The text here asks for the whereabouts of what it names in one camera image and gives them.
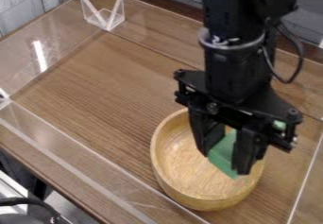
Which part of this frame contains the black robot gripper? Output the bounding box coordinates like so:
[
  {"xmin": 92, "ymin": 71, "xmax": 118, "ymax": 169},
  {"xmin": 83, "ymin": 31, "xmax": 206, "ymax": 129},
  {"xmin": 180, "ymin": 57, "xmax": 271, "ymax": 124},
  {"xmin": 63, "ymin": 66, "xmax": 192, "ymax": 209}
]
[{"xmin": 174, "ymin": 28, "xmax": 303, "ymax": 175}]

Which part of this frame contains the green foam block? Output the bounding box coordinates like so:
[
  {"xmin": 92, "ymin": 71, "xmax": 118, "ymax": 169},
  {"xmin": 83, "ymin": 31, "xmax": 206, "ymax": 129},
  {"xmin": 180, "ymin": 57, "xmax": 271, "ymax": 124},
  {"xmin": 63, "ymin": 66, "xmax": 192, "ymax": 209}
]
[{"xmin": 208, "ymin": 129, "xmax": 239, "ymax": 180}]

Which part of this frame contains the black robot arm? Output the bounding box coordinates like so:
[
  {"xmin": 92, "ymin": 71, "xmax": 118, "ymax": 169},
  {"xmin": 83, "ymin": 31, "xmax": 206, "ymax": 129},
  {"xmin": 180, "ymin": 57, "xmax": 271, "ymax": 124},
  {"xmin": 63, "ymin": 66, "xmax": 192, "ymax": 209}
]
[{"xmin": 174, "ymin": 0, "xmax": 303, "ymax": 175}]

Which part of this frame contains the brown wooden bowl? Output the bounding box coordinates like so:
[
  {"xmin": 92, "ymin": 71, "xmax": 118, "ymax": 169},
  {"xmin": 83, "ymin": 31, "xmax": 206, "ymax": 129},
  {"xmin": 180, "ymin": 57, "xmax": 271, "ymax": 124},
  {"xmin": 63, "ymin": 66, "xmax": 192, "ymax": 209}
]
[{"xmin": 150, "ymin": 109, "xmax": 266, "ymax": 212}]

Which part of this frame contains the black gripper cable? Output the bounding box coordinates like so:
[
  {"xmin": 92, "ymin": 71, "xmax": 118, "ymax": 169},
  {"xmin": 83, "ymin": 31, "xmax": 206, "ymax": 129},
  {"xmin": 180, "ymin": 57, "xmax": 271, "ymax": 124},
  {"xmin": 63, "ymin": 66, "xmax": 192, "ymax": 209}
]
[{"xmin": 260, "ymin": 21, "xmax": 306, "ymax": 85}]

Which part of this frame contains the clear acrylic corner bracket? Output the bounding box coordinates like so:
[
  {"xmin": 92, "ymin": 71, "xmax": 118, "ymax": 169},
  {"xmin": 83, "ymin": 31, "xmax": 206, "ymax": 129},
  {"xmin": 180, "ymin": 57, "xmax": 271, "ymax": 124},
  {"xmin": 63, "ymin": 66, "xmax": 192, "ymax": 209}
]
[{"xmin": 80, "ymin": 0, "xmax": 126, "ymax": 31}]

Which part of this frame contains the black cable near floor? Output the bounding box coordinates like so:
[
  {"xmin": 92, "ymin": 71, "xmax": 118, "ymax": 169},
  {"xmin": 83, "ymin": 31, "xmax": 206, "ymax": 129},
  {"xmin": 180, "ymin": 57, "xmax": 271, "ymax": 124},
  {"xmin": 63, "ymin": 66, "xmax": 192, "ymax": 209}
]
[{"xmin": 0, "ymin": 197, "xmax": 62, "ymax": 224}]

